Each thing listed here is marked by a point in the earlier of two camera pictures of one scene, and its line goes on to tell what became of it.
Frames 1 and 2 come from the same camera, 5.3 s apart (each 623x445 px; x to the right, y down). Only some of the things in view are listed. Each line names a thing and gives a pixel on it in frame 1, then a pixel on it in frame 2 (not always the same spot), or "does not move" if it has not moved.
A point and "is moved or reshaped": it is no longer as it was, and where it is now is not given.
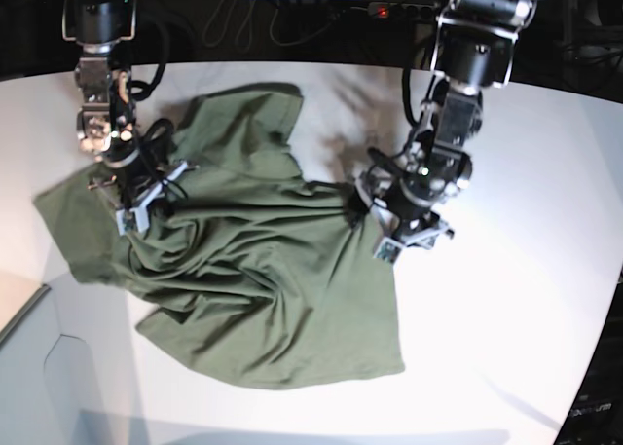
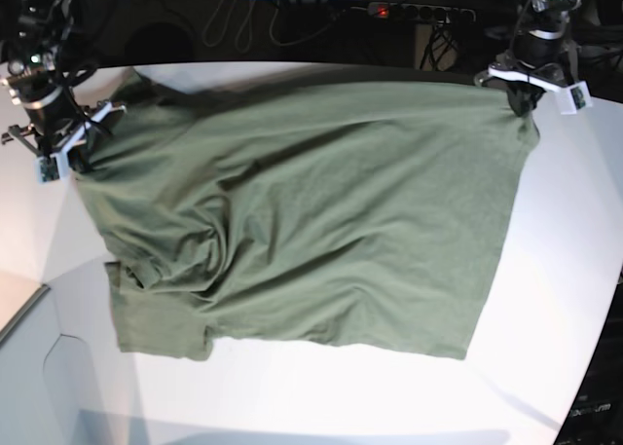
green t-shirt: (250, 272) is moved or reshaped
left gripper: (136, 186) to (66, 136)
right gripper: (418, 223) to (549, 77)
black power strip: (401, 12) does not move
